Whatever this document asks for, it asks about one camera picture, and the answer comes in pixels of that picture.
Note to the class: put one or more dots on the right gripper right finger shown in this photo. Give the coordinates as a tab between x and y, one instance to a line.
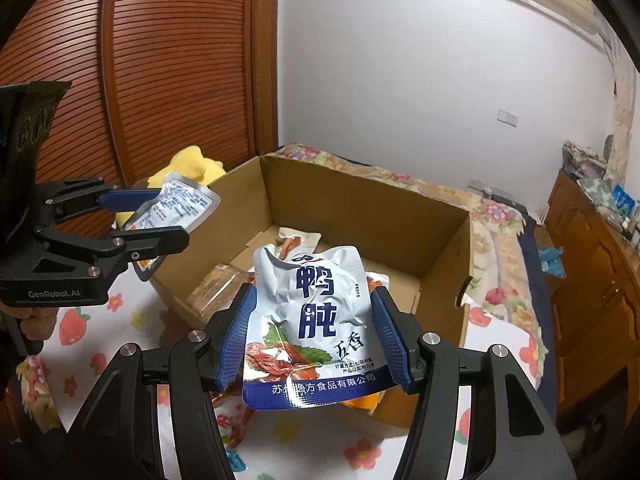
511	433

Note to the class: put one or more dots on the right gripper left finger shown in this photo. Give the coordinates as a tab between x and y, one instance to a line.
115	434

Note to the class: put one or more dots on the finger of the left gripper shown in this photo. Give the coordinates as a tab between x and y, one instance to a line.
146	249
61	201

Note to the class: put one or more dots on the silver blue-print snack pouch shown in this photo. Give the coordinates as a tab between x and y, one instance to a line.
179	201

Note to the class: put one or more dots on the brown cracker bar pack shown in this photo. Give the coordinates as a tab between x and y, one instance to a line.
217	290

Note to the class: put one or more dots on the white chicken feet snack pack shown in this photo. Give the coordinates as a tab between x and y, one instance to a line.
292	242

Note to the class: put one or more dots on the white duck gizzard pouch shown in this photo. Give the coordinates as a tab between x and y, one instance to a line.
310	340

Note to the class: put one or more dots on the person's left hand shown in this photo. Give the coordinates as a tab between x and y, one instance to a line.
36	324

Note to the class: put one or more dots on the white floral strawberry bedsheet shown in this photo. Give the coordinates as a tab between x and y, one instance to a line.
336	441

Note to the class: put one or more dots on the yellow Pikachu plush toy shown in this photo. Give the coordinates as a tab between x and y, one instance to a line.
190	163

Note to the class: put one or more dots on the red white snack packet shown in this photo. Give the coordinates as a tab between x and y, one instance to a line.
232	418

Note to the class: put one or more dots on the brown louvered wardrobe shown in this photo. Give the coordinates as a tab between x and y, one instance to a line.
147	79

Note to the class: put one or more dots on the brown cardboard box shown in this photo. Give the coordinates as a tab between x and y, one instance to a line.
324	247

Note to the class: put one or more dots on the wooden sideboard cabinet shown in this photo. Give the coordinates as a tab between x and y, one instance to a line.
595	310

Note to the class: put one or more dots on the blue box on cabinet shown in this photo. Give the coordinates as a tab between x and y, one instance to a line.
624	203

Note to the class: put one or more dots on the folded clothes pile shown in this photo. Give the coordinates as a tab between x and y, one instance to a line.
582	163

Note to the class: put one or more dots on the beige curtain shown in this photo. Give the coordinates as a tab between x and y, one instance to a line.
625	92

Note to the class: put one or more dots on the white wall switch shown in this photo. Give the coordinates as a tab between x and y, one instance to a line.
507	118

